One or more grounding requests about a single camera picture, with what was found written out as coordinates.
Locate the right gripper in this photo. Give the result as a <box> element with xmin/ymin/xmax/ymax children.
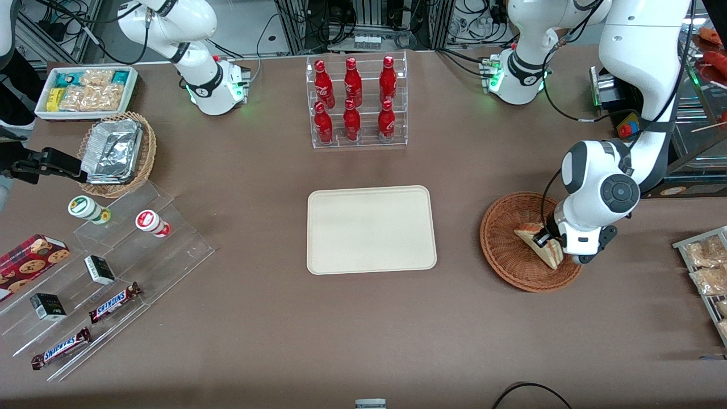
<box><xmin>0</xmin><ymin>120</ymin><xmax>83</xmax><ymax>185</ymax></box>

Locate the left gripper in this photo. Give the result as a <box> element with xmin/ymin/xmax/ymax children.
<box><xmin>533</xmin><ymin>210</ymin><xmax>604</xmax><ymax>257</ymax></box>

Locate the triangular sandwich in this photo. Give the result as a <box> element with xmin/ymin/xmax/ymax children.
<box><xmin>514</xmin><ymin>223</ymin><xmax>566</xmax><ymax>271</ymax></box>

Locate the brown wicker basket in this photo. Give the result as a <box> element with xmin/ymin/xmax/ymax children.
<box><xmin>480</xmin><ymin>192</ymin><xmax>587</xmax><ymax>293</ymax></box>

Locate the light wicker basket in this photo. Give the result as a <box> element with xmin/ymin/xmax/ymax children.
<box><xmin>77</xmin><ymin>111</ymin><xmax>157</xmax><ymax>199</ymax></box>

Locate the tray of packaged snacks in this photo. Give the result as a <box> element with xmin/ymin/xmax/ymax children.
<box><xmin>672</xmin><ymin>226</ymin><xmax>727</xmax><ymax>347</ymax></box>

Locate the beige plastic tray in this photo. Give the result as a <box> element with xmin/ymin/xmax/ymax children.
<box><xmin>307</xmin><ymin>185</ymin><xmax>437</xmax><ymax>276</ymax></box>

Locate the green lid yogurt cup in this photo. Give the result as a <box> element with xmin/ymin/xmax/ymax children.
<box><xmin>68</xmin><ymin>195</ymin><xmax>111</xmax><ymax>225</ymax></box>

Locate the aluminium foil container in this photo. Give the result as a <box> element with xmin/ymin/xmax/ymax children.
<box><xmin>81</xmin><ymin>119</ymin><xmax>144</xmax><ymax>185</ymax></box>

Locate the clear cracker bag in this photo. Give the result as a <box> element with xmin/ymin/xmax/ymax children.
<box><xmin>80</xmin><ymin>69</ymin><xmax>114</xmax><ymax>87</ymax></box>
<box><xmin>89</xmin><ymin>84</ymin><xmax>126</xmax><ymax>112</ymax></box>
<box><xmin>60</xmin><ymin>85</ymin><xmax>91</xmax><ymax>112</ymax></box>

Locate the red cookie box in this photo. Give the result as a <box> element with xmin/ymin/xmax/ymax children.
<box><xmin>0</xmin><ymin>234</ymin><xmax>71</xmax><ymax>303</ymax></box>

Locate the white rectangular snack bin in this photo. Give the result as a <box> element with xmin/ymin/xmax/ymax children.
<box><xmin>34</xmin><ymin>66</ymin><xmax>139</xmax><ymax>122</ymax></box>

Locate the small black box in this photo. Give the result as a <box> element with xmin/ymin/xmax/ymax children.
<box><xmin>30</xmin><ymin>293</ymin><xmax>67</xmax><ymax>322</ymax></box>
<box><xmin>84</xmin><ymin>255</ymin><xmax>116</xmax><ymax>286</ymax></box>

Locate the red lid yogurt cup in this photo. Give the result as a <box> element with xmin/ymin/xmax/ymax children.
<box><xmin>135</xmin><ymin>210</ymin><xmax>172</xmax><ymax>238</ymax></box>

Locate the grey metal rack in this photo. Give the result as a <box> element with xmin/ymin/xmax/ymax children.
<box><xmin>14</xmin><ymin>0</ymin><xmax>103</xmax><ymax>64</ymax></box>

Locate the brown snickers bar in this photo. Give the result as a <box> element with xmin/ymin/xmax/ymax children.
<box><xmin>31</xmin><ymin>327</ymin><xmax>92</xmax><ymax>371</ymax></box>
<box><xmin>88</xmin><ymin>282</ymin><xmax>143</xmax><ymax>324</ymax></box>

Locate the clear acrylic stepped stand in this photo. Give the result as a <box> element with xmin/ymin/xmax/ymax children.
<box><xmin>0</xmin><ymin>180</ymin><xmax>215</xmax><ymax>382</ymax></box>

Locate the black food warmer machine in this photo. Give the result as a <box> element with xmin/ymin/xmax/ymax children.
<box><xmin>590</xmin><ymin>26</ymin><xmax>727</xmax><ymax>199</ymax></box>

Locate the red cola bottle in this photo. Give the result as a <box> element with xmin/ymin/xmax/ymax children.
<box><xmin>379</xmin><ymin>55</ymin><xmax>398</xmax><ymax>104</ymax></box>
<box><xmin>343</xmin><ymin>99</ymin><xmax>361</xmax><ymax>142</ymax></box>
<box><xmin>314</xmin><ymin>59</ymin><xmax>336</xmax><ymax>110</ymax></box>
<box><xmin>378</xmin><ymin>99</ymin><xmax>396</xmax><ymax>141</ymax></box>
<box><xmin>314</xmin><ymin>101</ymin><xmax>334</xmax><ymax>145</ymax></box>
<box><xmin>344</xmin><ymin>57</ymin><xmax>363</xmax><ymax>107</ymax></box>

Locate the clear acrylic bottle rack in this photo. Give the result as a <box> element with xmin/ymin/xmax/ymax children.
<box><xmin>306</xmin><ymin>50</ymin><xmax>408</xmax><ymax>149</ymax></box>

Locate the glass food display case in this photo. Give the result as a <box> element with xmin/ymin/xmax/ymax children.
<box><xmin>682</xmin><ymin>23</ymin><xmax>727</xmax><ymax>171</ymax></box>

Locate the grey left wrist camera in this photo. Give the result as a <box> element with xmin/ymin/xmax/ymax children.
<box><xmin>576</xmin><ymin>226</ymin><xmax>619</xmax><ymax>266</ymax></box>

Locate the black looped cable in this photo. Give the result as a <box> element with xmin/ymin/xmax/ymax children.
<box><xmin>491</xmin><ymin>382</ymin><xmax>574</xmax><ymax>409</ymax></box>

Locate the aluminium frame structure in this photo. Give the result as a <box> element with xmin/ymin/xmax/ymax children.
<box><xmin>273</xmin><ymin>0</ymin><xmax>455</xmax><ymax>55</ymax></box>

